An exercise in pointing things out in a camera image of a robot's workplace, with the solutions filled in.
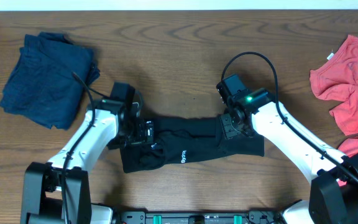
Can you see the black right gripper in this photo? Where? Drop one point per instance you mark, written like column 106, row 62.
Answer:
column 228, row 129

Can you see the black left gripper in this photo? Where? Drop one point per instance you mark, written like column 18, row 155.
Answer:
column 141, row 137

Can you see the black t-shirt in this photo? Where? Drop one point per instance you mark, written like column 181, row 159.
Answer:
column 181, row 141

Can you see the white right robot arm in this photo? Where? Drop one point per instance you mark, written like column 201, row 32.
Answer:
column 332, row 175

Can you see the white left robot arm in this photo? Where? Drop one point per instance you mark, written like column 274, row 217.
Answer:
column 58, row 191

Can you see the folded navy blue garment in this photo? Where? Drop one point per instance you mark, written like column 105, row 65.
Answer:
column 42, row 85

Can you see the red t-shirt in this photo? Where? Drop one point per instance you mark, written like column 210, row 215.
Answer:
column 337, row 80

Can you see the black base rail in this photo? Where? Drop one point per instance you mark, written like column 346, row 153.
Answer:
column 246, row 217

